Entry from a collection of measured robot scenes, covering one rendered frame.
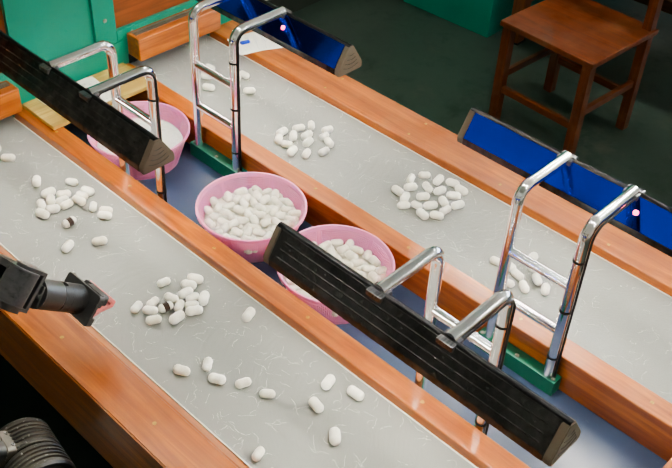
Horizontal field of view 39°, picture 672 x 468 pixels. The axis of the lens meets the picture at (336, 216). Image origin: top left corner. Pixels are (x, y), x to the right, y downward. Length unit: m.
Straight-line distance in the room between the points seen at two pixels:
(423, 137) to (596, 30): 1.48
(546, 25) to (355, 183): 1.64
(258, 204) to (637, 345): 0.93
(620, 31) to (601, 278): 1.82
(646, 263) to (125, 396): 1.19
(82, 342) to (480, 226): 0.97
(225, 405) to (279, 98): 1.11
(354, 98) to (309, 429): 1.14
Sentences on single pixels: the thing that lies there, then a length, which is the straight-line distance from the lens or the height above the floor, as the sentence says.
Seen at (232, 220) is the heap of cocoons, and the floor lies 0.74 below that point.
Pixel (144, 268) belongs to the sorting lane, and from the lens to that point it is 2.18.
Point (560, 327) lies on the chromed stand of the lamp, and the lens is 1.94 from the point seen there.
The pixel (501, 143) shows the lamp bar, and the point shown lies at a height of 1.08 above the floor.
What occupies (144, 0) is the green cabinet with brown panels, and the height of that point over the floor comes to 0.93.
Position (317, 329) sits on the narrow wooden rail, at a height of 0.76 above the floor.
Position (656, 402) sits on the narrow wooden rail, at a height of 0.77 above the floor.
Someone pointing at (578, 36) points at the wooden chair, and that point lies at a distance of 3.83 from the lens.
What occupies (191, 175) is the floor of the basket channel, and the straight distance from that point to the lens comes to 2.55.
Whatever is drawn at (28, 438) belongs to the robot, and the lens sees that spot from 1.84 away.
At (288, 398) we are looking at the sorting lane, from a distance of 1.90.
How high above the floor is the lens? 2.20
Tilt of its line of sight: 39 degrees down
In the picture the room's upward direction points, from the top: 3 degrees clockwise
